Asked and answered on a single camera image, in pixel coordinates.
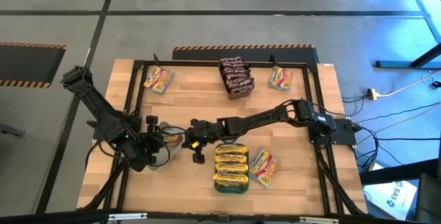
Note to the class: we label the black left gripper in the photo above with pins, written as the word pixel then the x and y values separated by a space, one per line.
pixel 151 141

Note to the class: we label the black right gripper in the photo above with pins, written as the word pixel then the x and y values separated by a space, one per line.
pixel 206 132

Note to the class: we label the Maruchan beef ramen pack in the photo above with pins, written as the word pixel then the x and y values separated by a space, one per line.
pixel 280 78
pixel 159 80
pixel 264 167
pixel 172 138

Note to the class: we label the white plastic bin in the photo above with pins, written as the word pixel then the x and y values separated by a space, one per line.
pixel 174 153

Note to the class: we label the green plastic bin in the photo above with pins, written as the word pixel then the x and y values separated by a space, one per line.
pixel 231 191

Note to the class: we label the dark grey plastic bin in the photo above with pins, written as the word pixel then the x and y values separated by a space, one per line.
pixel 239 96

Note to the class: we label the black Maruchan fire noodle pack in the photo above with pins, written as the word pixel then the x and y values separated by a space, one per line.
pixel 235 70

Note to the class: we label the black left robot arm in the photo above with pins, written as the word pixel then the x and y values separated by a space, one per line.
pixel 103 113

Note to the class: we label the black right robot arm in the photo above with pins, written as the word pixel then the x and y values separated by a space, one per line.
pixel 262 119

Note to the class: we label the black hazard-striped floor mat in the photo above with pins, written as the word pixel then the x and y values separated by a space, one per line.
pixel 200 55
pixel 27 65

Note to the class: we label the black horizontal rig beam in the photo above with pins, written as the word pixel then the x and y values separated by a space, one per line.
pixel 69 218

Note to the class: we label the grey chair leg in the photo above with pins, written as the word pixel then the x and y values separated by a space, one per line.
pixel 10 130

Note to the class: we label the yellow power strip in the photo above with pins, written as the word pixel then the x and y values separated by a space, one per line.
pixel 372 94

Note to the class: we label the white printed cardboard box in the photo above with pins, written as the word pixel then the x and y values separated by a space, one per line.
pixel 389 196

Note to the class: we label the black table leg bar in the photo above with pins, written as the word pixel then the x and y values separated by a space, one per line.
pixel 396 173

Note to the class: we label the dark grey cabinet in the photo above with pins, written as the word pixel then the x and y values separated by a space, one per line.
pixel 429 200

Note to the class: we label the black power adapter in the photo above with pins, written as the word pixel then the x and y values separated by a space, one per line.
pixel 435 83

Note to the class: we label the black aluminium table frame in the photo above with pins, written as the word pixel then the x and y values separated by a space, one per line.
pixel 193 63

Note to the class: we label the silver metal bracket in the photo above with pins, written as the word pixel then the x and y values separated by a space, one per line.
pixel 318 220
pixel 127 216

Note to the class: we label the black desk leg frame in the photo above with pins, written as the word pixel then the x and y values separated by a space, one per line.
pixel 396 64

